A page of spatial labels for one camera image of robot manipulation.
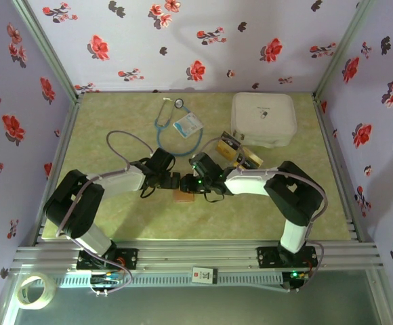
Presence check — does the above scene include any white and blue packet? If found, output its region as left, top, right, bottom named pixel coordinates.
left=172, top=112, right=205, bottom=139

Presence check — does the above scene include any clear tape roll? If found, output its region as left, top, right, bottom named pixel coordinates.
left=16, top=271, right=56, bottom=311

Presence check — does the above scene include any white zippered pouch case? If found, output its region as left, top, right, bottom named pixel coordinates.
left=230, top=91, right=298, bottom=148

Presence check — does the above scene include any brown leather card holder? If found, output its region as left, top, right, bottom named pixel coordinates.
left=171, top=188, right=197, bottom=204

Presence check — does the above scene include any aluminium mounting rail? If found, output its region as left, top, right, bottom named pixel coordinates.
left=8, top=238, right=386, bottom=274

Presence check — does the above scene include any aluminium side rail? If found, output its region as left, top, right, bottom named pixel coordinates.
left=30, top=96, right=84, bottom=246
left=312, top=94, right=364, bottom=243

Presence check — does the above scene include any grey right arm cable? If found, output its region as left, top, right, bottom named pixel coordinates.
left=199, top=137, right=329, bottom=293

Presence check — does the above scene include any black credit card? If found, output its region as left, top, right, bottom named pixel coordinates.
left=220, top=131, right=241, bottom=148

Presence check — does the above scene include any blue stethoscope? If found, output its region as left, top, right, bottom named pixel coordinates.
left=154, top=97, right=205, bottom=158

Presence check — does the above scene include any aluminium corner post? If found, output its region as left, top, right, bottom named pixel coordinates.
left=11, top=0, right=83, bottom=101
left=312, top=0, right=376, bottom=99

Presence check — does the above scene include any slotted grey cable duct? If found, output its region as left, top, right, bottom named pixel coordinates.
left=52, top=272, right=284, bottom=289

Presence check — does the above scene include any red and white label tag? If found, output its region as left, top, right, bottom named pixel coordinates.
left=191, top=267, right=217, bottom=285

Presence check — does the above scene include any black controller with green light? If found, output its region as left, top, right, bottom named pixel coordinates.
left=283, top=269, right=311, bottom=293

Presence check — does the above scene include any grey looped base cable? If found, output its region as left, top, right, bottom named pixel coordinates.
left=81, top=255, right=136, bottom=298

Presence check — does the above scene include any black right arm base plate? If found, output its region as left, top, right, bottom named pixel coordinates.
left=256, top=246, right=318, bottom=270

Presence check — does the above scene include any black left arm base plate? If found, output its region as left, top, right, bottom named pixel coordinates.
left=76, top=248, right=140, bottom=272

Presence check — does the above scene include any green circuit board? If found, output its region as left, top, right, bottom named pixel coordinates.
left=90, top=270, right=123, bottom=287

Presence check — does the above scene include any yellow and black box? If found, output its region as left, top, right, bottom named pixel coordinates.
left=236, top=146, right=264, bottom=169

